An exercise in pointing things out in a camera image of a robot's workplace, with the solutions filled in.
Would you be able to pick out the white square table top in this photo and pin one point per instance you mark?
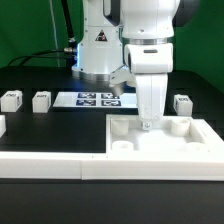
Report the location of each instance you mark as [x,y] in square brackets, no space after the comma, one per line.
[171,134]

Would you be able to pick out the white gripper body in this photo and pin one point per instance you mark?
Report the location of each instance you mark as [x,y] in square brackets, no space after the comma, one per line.
[150,65]

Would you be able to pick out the white sheet with AprilTags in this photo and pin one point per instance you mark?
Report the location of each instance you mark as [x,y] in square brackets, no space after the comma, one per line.
[94,100]

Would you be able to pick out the white U-shaped obstacle fence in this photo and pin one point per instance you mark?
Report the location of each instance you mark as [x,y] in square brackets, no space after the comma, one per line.
[207,166]

